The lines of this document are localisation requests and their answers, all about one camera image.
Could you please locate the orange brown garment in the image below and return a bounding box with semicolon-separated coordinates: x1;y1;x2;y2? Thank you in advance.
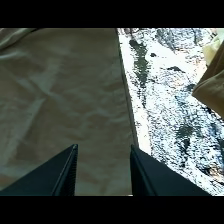
191;39;224;118

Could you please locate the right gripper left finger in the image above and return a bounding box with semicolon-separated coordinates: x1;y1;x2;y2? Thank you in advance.
0;143;79;196

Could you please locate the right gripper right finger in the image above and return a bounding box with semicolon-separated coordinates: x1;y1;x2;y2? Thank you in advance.
129;144;212;196

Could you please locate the pale yellow garment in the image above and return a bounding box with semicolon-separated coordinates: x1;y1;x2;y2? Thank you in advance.
201;28;224;66

